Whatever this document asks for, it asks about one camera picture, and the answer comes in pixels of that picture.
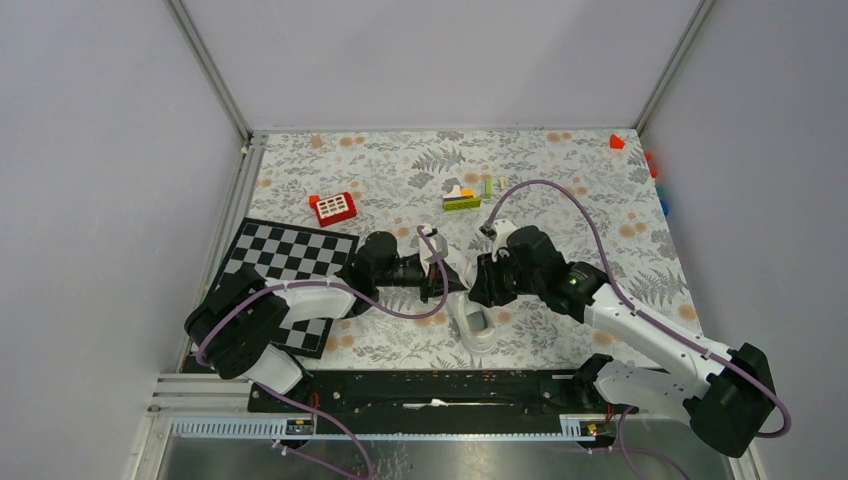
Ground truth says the blue toy piece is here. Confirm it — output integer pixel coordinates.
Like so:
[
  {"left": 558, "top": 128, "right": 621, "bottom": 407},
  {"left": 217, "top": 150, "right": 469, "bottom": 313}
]
[{"left": 656, "top": 185, "right": 670, "bottom": 217}]

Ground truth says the grey slotted cable duct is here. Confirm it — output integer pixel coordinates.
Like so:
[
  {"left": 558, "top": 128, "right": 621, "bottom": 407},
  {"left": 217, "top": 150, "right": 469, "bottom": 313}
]
[{"left": 171, "top": 413, "right": 616, "bottom": 442}]

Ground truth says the floral patterned table mat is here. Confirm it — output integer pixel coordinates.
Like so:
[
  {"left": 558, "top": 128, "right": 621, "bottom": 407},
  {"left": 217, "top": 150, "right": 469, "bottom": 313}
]
[{"left": 246, "top": 130, "right": 701, "bottom": 370}]

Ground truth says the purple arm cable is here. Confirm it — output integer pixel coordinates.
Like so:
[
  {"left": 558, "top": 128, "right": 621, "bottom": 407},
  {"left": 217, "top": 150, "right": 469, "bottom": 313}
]
[
  {"left": 194, "top": 226, "right": 450, "bottom": 480},
  {"left": 479, "top": 180, "right": 794, "bottom": 480}
]

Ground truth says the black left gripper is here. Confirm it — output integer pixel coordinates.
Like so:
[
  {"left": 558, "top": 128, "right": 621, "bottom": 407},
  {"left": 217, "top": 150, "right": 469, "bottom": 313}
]
[{"left": 375, "top": 258, "right": 468, "bottom": 304}]

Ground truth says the black white chessboard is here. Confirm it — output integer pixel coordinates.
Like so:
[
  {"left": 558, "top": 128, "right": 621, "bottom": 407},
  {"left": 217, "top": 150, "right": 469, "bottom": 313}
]
[{"left": 209, "top": 217, "right": 360, "bottom": 359}]

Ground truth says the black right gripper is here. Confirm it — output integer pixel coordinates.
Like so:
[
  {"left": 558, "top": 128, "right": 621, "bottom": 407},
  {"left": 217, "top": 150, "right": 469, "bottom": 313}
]
[{"left": 467, "top": 248, "right": 543, "bottom": 308}]

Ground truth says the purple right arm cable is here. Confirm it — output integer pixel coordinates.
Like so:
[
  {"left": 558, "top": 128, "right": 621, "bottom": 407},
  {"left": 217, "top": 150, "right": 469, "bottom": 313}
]
[{"left": 479, "top": 180, "right": 794, "bottom": 480}]

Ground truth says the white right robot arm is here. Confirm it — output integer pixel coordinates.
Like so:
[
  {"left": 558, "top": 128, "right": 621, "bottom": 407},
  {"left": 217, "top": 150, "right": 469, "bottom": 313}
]
[{"left": 469, "top": 220, "right": 776, "bottom": 458}]

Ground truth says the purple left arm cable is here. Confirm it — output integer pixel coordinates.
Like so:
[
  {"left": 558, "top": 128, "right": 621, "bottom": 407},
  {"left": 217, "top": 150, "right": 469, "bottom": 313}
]
[{"left": 194, "top": 226, "right": 450, "bottom": 480}]

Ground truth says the white sneaker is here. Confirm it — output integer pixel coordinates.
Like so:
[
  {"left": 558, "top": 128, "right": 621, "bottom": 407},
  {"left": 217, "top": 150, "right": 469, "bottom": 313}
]
[{"left": 419, "top": 228, "right": 497, "bottom": 355}]

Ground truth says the red triangular block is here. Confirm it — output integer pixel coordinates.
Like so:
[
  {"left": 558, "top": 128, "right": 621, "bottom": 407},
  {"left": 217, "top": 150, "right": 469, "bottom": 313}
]
[{"left": 609, "top": 134, "right": 626, "bottom": 150}]

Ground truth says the red white grid toy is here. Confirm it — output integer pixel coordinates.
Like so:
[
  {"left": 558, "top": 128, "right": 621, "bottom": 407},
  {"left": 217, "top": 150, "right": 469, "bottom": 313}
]
[{"left": 308, "top": 192, "right": 358, "bottom": 228}]

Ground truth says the green toy brick stack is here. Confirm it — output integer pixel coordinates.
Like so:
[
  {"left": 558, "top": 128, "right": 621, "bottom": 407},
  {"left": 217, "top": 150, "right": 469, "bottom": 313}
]
[{"left": 442, "top": 185, "right": 482, "bottom": 212}]

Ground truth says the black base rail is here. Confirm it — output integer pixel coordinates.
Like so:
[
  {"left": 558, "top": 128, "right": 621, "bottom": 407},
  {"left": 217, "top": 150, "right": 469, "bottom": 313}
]
[{"left": 287, "top": 369, "right": 625, "bottom": 427}]

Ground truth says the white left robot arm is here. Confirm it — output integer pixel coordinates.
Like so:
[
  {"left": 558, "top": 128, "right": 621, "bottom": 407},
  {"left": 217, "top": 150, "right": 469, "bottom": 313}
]
[{"left": 184, "top": 225, "right": 467, "bottom": 411}]

